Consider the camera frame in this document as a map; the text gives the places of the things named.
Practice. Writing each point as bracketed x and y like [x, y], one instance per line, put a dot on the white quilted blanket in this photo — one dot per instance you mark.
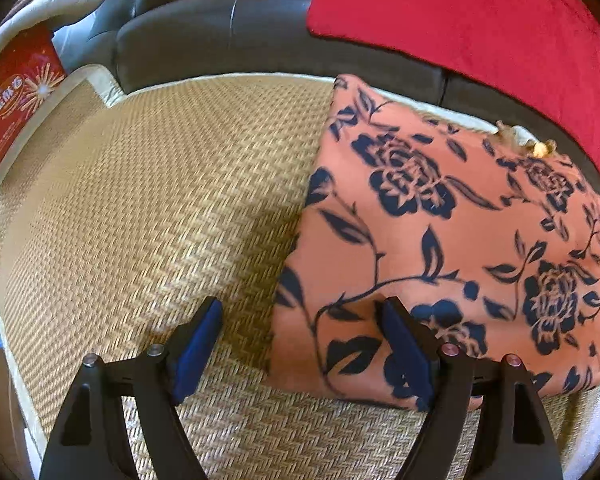
[35, 0]

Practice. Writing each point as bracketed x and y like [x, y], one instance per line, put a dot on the orange floral pillow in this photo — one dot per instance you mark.
[430, 220]

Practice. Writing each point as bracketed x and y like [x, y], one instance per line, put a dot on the woven straw mat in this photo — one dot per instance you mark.
[145, 200]

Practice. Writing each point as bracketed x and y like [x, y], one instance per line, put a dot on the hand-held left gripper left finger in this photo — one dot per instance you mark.
[200, 345]

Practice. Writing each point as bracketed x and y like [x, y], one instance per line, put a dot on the dark leather sofa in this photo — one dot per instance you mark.
[220, 40]

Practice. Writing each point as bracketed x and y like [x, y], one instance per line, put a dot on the red printed box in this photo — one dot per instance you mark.
[15, 95]

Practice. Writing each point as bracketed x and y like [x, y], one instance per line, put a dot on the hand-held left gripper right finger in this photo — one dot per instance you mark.
[405, 350]

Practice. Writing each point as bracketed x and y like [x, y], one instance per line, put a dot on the red cushion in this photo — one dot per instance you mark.
[480, 25]

